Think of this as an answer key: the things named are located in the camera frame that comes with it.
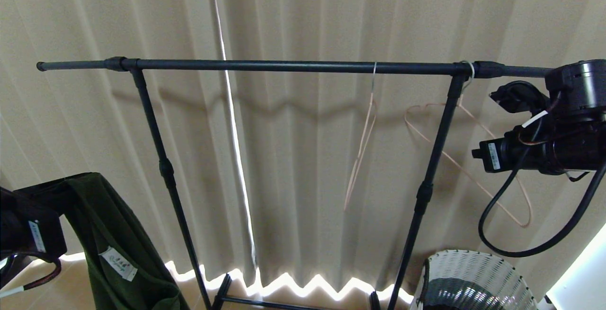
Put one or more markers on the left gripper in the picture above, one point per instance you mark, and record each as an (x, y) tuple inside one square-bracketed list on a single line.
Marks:
[(19, 225)]

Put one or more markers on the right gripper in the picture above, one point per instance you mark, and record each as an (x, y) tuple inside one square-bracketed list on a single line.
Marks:
[(558, 151)]

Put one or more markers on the pink clothes hanger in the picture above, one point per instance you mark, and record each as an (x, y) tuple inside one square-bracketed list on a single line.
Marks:
[(473, 180), (360, 154)]

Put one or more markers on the green printed shirt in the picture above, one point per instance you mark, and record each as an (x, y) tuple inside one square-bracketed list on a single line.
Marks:
[(109, 225)]

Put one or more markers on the white laundry basket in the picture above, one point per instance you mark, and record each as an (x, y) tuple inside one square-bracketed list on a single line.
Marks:
[(473, 272)]

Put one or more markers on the black clothes rack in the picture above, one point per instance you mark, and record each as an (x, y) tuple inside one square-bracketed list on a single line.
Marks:
[(284, 66)]

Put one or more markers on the beige curtain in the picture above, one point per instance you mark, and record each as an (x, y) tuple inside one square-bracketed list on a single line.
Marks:
[(307, 16)]

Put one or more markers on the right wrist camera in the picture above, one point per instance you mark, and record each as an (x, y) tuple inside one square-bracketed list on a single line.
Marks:
[(518, 96)]

